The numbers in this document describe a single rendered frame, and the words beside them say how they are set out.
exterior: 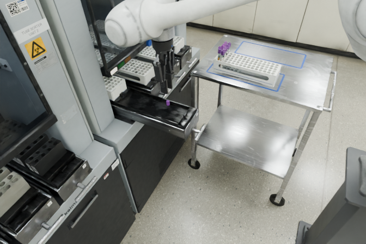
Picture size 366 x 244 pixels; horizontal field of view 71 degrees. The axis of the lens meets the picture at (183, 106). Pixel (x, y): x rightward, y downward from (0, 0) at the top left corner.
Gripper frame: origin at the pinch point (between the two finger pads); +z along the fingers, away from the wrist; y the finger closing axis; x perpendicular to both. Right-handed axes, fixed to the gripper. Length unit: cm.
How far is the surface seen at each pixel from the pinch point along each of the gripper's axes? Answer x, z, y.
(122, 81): -21.9, 4.9, 1.5
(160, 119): 2.0, 10.2, 9.9
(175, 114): 5.5, 11.2, 4.0
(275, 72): 37.3, 3.3, -30.7
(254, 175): 40, 92, -38
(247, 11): -24, 57, -225
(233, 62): 18.2, 3.3, -31.2
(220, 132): 13, 63, -41
